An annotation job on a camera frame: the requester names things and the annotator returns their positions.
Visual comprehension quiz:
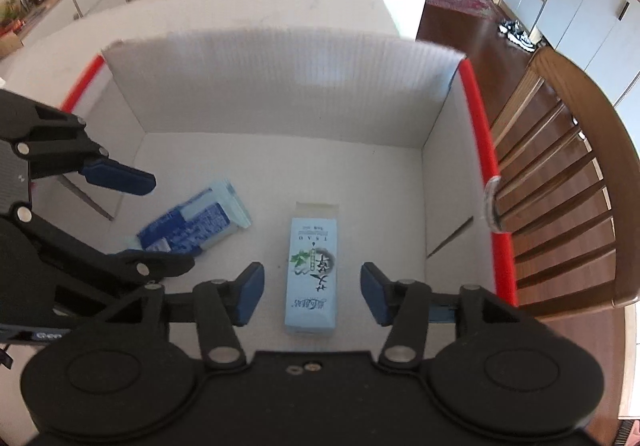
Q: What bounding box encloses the blue wafer snack packet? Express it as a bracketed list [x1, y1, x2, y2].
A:
[127, 180, 252, 257]

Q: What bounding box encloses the light blue toothpaste box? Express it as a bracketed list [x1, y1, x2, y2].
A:
[284, 203, 338, 335]

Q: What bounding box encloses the red cardboard box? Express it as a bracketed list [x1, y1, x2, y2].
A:
[11, 28, 516, 362]

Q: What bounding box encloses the wooden chair beside box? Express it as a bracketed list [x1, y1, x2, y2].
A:
[489, 47, 639, 318]

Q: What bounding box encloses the white wall cabinet unit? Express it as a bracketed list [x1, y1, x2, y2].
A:
[500, 0, 639, 115]

